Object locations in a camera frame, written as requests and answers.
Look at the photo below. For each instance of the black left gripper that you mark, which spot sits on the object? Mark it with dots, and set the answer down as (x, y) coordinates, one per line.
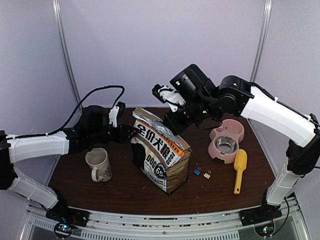
(122, 136)

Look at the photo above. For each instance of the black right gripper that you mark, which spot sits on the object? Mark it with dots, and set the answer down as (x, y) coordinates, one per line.
(177, 128)

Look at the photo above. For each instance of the dog food bag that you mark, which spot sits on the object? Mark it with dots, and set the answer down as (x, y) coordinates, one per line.
(161, 156)

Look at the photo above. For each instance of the blue binder clip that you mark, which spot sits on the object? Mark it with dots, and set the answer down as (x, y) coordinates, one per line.
(197, 171)

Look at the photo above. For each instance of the yellow binder clip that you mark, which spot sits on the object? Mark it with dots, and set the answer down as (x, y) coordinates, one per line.
(208, 174)

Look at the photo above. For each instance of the yellow plastic scoop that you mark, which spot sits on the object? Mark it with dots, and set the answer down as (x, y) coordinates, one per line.
(240, 164)

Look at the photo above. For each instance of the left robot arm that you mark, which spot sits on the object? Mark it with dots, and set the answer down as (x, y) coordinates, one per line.
(96, 126)

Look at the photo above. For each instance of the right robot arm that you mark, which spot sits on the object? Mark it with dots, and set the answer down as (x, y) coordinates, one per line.
(193, 98)

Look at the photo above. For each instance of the pink double pet bowl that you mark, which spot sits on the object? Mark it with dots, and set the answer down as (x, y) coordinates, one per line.
(229, 127)

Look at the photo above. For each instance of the cream ceramic mug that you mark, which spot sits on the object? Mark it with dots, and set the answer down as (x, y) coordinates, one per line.
(98, 161)

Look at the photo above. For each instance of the steel bowl insert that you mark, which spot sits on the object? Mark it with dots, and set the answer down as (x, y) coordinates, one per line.
(226, 145)

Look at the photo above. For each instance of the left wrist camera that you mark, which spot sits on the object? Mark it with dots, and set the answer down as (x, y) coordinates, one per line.
(115, 112)

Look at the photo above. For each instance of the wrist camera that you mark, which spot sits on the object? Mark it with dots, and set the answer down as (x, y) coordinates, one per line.
(169, 96)
(115, 112)

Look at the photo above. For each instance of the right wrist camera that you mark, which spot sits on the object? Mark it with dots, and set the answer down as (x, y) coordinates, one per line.
(169, 96)

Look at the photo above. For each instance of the aluminium front rail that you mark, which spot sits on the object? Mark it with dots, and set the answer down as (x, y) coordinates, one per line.
(224, 225)

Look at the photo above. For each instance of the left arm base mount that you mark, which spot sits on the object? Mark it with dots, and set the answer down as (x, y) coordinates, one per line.
(68, 222)

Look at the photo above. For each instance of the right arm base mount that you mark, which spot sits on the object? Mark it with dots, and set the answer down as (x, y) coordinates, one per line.
(262, 218)

